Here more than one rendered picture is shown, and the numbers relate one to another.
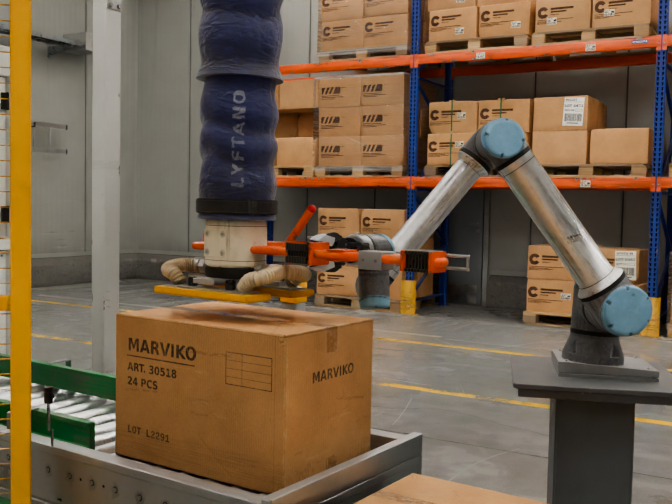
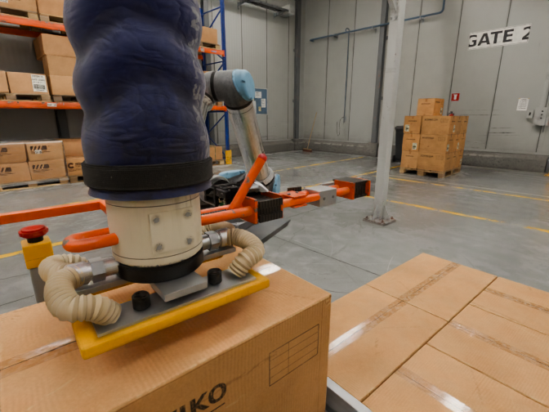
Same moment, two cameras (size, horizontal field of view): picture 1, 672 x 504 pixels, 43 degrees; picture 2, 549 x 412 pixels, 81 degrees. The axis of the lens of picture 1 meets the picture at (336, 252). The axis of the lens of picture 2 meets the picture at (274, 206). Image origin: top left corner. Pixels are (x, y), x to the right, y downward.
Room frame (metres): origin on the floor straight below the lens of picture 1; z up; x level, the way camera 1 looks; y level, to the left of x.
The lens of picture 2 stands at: (1.96, 0.80, 1.35)
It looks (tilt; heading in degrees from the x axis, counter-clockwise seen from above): 16 degrees down; 286
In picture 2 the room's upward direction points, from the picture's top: straight up
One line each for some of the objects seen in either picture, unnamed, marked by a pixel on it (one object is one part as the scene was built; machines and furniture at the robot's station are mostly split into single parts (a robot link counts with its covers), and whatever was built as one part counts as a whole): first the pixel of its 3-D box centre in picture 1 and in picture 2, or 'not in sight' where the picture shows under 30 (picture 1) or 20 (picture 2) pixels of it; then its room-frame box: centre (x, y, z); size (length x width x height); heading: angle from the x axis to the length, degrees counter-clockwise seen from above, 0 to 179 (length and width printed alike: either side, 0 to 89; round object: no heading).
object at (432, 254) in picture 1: (423, 261); (352, 187); (1.99, -0.21, 1.13); 0.08 x 0.07 x 0.05; 54
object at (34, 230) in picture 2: not in sight; (34, 234); (2.86, 0.14, 1.02); 0.07 x 0.07 x 0.04
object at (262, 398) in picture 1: (243, 386); (180, 378); (2.35, 0.25, 0.75); 0.60 x 0.40 x 0.40; 56
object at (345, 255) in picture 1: (318, 250); (216, 199); (2.33, 0.05, 1.14); 0.93 x 0.30 x 0.04; 54
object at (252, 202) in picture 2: (307, 252); (259, 205); (2.20, 0.07, 1.14); 0.10 x 0.08 x 0.06; 144
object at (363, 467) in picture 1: (352, 472); (296, 364); (2.13, -0.05, 0.58); 0.70 x 0.03 x 0.06; 146
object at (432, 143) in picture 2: not in sight; (434, 136); (0.40, -7.84, 0.87); 1.21 x 1.02 x 1.74; 60
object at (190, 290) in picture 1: (211, 287); (180, 293); (2.27, 0.33, 1.03); 0.34 x 0.10 x 0.05; 54
